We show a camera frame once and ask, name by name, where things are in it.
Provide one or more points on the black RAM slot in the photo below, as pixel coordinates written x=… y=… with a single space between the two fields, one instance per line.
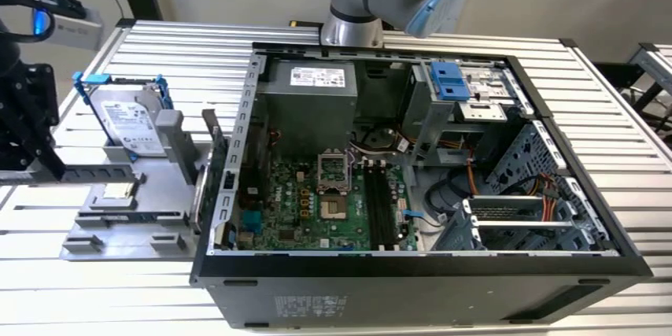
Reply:
x=391 y=204
x=384 y=204
x=377 y=204
x=372 y=204

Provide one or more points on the grey power supply unit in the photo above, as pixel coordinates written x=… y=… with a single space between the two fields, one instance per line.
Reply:
x=309 y=115

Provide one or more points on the grey parts rack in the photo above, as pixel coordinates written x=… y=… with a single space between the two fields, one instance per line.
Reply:
x=157 y=194

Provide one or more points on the black case fan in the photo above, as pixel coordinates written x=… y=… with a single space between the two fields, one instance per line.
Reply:
x=252 y=163

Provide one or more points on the silver CPU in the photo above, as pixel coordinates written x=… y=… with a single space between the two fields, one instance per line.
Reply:
x=117 y=190

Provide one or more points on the CPU socket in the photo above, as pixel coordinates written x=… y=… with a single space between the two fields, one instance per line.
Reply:
x=333 y=208

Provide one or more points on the thin metal locking lever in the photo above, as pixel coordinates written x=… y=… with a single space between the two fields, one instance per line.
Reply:
x=348 y=170

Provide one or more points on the blue plastic bay latch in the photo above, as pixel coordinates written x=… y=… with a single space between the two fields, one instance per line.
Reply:
x=448 y=82

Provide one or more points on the green motherboard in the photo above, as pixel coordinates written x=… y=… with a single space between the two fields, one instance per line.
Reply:
x=283 y=198

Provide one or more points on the grey slatted side table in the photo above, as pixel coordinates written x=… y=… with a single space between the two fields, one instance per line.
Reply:
x=656 y=56

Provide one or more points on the black open PC case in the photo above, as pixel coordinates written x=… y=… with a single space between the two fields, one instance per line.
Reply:
x=420 y=296

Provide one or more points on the grey metal drive bay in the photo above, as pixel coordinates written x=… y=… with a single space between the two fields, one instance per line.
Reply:
x=431 y=127

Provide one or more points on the yellow black plug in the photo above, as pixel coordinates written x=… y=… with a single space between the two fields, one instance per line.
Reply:
x=301 y=23

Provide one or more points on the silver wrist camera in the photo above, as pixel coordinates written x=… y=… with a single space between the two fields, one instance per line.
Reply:
x=79 y=31

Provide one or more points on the graphics card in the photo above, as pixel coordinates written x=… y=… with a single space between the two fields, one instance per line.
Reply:
x=215 y=163

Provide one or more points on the grey metal disk bay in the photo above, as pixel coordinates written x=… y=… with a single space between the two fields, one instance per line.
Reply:
x=520 y=224

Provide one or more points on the hard disk in blue carrier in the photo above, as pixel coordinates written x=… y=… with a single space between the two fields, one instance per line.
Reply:
x=128 y=119

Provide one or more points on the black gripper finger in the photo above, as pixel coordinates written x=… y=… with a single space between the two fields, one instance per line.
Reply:
x=39 y=147

